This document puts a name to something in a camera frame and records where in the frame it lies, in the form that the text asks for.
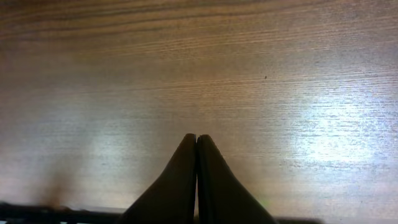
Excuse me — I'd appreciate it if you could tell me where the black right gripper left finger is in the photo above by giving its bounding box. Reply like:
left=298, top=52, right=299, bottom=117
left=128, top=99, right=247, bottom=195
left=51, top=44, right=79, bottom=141
left=117, top=134, right=197, bottom=224

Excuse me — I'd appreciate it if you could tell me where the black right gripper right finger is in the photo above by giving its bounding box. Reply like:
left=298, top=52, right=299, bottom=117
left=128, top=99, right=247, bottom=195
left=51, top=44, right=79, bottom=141
left=196, top=134, right=276, bottom=224

